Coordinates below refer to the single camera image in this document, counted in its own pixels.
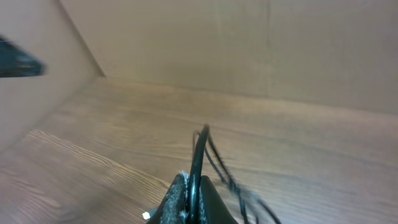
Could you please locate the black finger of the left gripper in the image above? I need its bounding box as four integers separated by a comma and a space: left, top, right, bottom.
1, 36, 45, 78

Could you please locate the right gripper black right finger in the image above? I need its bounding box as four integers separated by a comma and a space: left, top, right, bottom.
199, 175, 238, 224

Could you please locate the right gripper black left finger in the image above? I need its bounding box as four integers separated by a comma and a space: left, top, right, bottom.
147, 172, 189, 224

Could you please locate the thin black usb cable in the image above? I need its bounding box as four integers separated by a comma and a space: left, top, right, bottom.
192, 130, 282, 224

